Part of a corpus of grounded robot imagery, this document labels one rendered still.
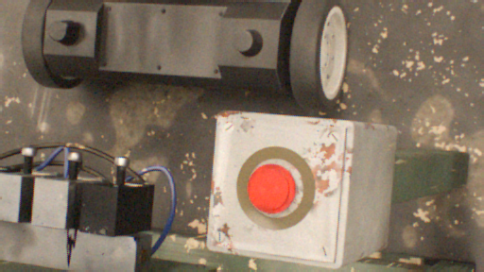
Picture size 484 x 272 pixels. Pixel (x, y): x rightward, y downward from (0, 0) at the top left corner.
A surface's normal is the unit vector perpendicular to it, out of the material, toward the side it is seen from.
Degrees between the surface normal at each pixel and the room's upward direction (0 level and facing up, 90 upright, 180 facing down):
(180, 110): 0
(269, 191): 0
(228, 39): 0
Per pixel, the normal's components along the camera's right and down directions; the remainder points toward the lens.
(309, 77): -0.33, 0.48
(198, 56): -0.37, -0.01
